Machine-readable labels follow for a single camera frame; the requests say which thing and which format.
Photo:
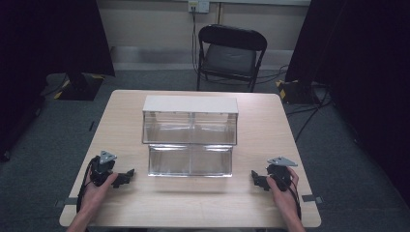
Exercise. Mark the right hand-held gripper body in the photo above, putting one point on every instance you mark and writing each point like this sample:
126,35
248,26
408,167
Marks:
279,174

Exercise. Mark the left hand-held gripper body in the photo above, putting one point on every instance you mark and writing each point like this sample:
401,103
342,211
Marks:
102,167

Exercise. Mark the person's right hand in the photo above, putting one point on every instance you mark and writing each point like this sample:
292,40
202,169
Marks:
283,196

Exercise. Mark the person's left hand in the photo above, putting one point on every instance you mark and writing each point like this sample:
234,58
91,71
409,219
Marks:
96,192

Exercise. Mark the clear plastic drawer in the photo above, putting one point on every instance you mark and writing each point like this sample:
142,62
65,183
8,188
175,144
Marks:
190,161

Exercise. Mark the clear cabinet with white top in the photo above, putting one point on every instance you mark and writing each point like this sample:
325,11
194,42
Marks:
190,121

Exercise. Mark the black stand base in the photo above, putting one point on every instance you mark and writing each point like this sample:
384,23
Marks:
298,92
80,87

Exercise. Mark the black folding chair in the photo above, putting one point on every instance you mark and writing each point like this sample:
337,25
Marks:
230,58

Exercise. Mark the dark curtain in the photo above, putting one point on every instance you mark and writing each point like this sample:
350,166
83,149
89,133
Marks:
364,80

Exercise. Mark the white wall socket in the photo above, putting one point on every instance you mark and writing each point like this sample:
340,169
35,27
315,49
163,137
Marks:
198,5

